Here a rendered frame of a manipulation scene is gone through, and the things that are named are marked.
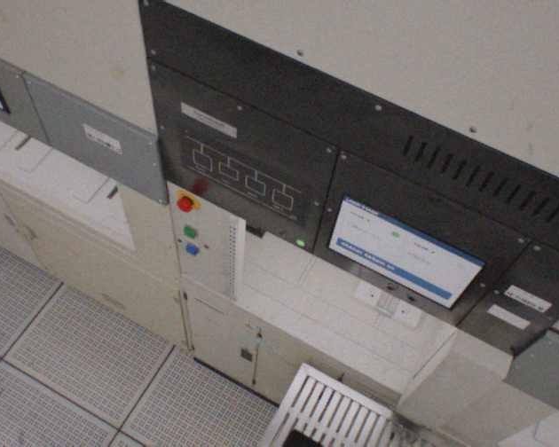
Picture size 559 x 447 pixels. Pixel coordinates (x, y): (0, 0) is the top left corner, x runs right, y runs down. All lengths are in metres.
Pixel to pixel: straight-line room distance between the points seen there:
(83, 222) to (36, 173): 0.26
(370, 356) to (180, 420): 1.07
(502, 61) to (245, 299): 1.29
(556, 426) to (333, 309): 0.72
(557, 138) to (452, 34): 0.20
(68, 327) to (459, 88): 2.31
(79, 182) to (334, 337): 1.00
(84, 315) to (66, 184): 0.87
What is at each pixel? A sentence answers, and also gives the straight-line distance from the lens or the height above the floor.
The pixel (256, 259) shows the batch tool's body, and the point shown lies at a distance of 2.00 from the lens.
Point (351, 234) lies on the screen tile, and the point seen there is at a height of 1.56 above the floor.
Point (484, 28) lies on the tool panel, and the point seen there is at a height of 2.14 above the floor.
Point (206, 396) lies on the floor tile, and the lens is 2.74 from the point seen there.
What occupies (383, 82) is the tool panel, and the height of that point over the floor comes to 1.99.
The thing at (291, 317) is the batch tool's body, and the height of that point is 0.87.
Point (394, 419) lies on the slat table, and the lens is 2.00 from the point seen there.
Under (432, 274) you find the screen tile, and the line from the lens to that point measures 1.27.
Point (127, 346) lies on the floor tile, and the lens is 2.84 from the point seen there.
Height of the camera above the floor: 2.66
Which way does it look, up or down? 60 degrees down
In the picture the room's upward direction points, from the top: 8 degrees clockwise
